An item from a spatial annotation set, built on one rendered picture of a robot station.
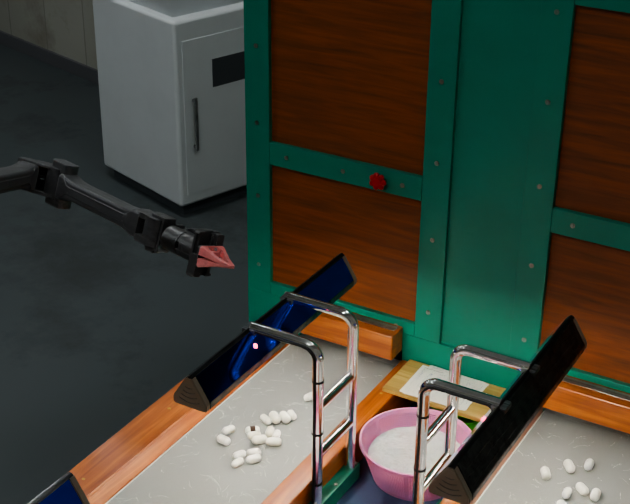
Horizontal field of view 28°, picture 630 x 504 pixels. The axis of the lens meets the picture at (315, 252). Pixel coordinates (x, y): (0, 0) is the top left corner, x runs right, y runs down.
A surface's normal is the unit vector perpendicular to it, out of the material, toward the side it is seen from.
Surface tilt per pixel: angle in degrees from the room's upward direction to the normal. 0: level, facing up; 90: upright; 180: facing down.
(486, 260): 90
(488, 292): 90
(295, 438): 0
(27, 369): 0
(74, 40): 90
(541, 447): 0
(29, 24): 90
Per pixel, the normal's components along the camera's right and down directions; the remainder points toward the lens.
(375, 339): -0.51, 0.39
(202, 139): 0.66, 0.35
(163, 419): 0.01, -0.89
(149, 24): -0.75, 0.29
